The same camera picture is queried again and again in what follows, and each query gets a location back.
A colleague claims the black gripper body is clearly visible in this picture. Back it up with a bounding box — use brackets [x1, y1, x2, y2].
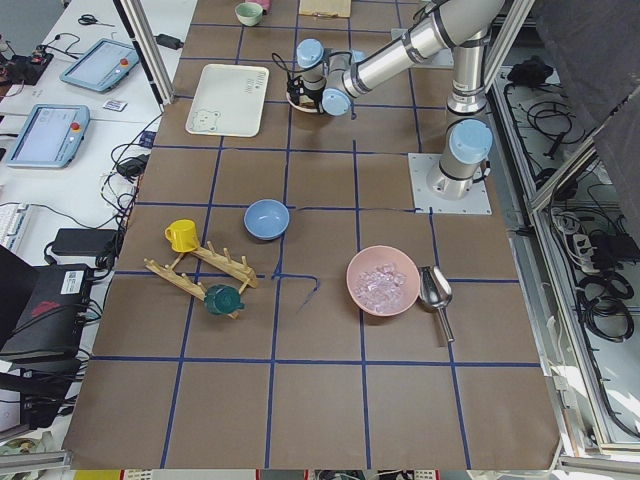
[287, 75, 320, 107]

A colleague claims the round white plate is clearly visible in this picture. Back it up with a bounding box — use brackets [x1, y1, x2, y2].
[286, 93, 320, 114]

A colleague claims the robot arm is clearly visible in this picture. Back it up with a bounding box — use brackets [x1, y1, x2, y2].
[286, 0, 503, 200]

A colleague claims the cream bear serving tray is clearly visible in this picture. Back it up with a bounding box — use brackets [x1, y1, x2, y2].
[185, 64, 269, 138]

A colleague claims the light green bowl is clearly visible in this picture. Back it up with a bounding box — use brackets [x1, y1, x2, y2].
[235, 2, 263, 27]

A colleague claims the pink folded cloth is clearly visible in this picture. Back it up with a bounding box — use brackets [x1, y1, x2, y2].
[256, 0, 271, 15]

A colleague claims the wooden cutting board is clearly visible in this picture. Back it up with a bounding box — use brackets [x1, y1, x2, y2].
[298, 0, 352, 18]

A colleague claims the light blue bowl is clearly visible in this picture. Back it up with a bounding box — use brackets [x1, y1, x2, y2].
[244, 199, 290, 240]

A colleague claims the black power adapter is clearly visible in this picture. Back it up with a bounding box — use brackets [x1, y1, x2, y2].
[155, 34, 184, 50]

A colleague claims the yellow mug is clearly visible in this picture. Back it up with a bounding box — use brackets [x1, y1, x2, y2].
[164, 219, 200, 253]

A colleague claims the blue teach pendant far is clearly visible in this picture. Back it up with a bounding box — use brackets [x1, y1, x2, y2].
[60, 38, 139, 92]

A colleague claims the blue teach pendant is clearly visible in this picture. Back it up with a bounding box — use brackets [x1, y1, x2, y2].
[7, 104, 90, 169]
[60, 38, 139, 92]

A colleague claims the pink bowl with ice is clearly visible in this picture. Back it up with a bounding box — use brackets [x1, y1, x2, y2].
[346, 245, 421, 316]

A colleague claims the dark green mug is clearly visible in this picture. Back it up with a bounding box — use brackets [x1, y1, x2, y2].
[204, 284, 245, 315]

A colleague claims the wooden cup rack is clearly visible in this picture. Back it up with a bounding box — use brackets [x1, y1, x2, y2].
[144, 240, 260, 321]

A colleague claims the blue teach pendant near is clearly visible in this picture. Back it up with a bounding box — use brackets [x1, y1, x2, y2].
[7, 104, 90, 169]

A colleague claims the metal ice scoop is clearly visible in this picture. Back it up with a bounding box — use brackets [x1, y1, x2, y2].
[419, 265, 455, 343]

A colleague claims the black laptop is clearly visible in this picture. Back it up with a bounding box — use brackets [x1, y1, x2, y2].
[1, 247, 93, 363]

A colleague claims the aluminium frame post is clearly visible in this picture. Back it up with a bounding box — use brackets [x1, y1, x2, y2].
[113, 0, 175, 106]

